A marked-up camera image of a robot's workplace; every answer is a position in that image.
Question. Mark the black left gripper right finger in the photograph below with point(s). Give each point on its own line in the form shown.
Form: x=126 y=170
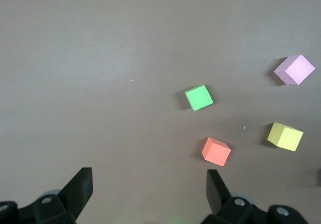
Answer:
x=215 y=191

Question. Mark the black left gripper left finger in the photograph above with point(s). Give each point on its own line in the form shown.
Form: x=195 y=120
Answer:
x=75 y=194

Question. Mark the yellow foam cube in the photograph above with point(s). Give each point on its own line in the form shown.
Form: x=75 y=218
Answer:
x=286 y=137

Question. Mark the pink foam cube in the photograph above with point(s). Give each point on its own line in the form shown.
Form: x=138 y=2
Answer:
x=297 y=69

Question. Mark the orange foam cube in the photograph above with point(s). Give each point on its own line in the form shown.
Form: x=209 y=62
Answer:
x=215 y=153

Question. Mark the green foam cube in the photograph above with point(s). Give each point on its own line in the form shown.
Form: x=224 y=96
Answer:
x=199 y=98

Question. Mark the brown table mat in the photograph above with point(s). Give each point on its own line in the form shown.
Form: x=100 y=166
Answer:
x=100 y=58

